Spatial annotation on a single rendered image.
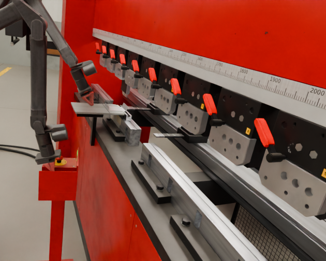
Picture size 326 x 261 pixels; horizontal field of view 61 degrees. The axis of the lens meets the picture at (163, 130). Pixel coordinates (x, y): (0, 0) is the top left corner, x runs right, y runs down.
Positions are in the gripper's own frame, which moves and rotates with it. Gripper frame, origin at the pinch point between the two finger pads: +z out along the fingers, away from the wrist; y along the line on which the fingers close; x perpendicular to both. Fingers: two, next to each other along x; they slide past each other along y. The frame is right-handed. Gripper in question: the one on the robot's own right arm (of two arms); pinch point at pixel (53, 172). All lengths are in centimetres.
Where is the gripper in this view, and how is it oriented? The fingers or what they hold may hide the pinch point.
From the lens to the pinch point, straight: 135.4
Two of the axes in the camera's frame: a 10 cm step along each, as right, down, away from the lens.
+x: -2.5, -3.5, 9.0
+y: 9.6, -1.8, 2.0
